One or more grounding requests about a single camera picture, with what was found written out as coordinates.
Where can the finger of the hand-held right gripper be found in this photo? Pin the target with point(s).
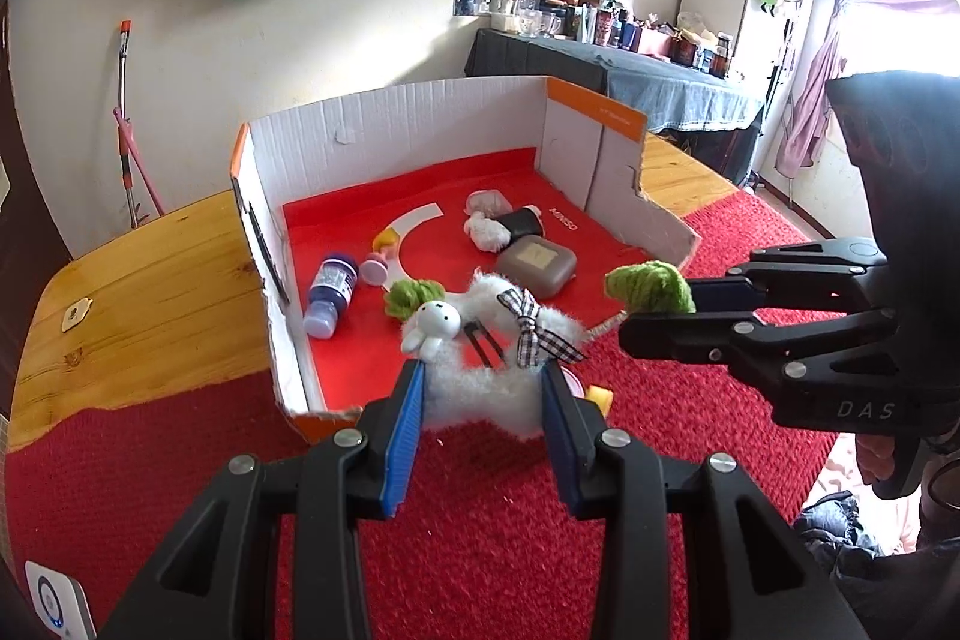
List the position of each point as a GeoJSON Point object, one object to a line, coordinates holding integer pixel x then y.
{"type": "Point", "coordinates": [724, 295]}
{"type": "Point", "coordinates": [675, 336]}

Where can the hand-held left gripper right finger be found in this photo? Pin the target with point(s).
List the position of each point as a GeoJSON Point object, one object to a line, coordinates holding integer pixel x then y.
{"type": "Point", "coordinates": [562, 445]}

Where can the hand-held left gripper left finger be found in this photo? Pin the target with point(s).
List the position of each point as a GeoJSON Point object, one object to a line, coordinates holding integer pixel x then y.
{"type": "Point", "coordinates": [401, 445]}

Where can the green knit cabbage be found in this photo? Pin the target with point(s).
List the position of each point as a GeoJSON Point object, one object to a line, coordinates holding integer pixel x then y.
{"type": "Point", "coordinates": [649, 287]}
{"type": "Point", "coordinates": [412, 299]}

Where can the white plush rabbit plaid bow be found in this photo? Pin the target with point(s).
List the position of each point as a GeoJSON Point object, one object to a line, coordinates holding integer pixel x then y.
{"type": "Point", "coordinates": [480, 385]}

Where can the grey square case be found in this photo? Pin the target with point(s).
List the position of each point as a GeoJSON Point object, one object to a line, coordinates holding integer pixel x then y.
{"type": "Point", "coordinates": [536, 265]}

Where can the purple bottle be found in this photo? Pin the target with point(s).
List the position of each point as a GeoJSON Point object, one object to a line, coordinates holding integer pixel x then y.
{"type": "Point", "coordinates": [330, 295]}

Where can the white orange cardboard box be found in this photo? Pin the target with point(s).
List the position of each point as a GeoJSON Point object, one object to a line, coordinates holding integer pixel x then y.
{"type": "Point", "coordinates": [390, 123]}

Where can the person's right hand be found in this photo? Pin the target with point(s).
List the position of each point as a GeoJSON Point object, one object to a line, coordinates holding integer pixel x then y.
{"type": "Point", "coordinates": [874, 456]}

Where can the small yellow toy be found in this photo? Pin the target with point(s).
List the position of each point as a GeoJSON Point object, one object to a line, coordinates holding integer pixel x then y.
{"type": "Point", "coordinates": [601, 400]}

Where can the pink curtain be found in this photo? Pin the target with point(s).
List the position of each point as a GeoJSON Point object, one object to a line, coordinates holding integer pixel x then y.
{"type": "Point", "coordinates": [814, 100]}

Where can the small pink bottle yellow cap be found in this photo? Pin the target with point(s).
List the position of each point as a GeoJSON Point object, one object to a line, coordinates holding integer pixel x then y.
{"type": "Point", "coordinates": [373, 271]}

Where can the cloth-covered dresser table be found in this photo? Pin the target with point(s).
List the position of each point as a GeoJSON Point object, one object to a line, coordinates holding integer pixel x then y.
{"type": "Point", "coordinates": [675, 96]}

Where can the red sheet with white smile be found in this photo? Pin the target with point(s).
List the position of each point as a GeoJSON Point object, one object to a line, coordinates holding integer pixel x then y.
{"type": "Point", "coordinates": [442, 242]}

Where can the small clear plastic box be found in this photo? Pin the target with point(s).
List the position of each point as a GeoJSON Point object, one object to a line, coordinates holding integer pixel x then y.
{"type": "Point", "coordinates": [487, 203]}

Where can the blue denim clothing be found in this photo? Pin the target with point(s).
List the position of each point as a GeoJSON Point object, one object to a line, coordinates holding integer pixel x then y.
{"type": "Point", "coordinates": [847, 535]}

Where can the row of cosmetic bottles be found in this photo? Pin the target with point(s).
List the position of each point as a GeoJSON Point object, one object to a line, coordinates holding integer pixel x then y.
{"type": "Point", "coordinates": [600, 25]}

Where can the small white tag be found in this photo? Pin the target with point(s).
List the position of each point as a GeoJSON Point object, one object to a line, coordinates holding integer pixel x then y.
{"type": "Point", "coordinates": [77, 314]}

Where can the white charger device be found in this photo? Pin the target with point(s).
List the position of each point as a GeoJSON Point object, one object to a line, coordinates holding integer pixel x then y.
{"type": "Point", "coordinates": [56, 599]}

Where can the dark brown door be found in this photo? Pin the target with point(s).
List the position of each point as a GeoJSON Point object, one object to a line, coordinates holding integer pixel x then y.
{"type": "Point", "coordinates": [26, 160]}

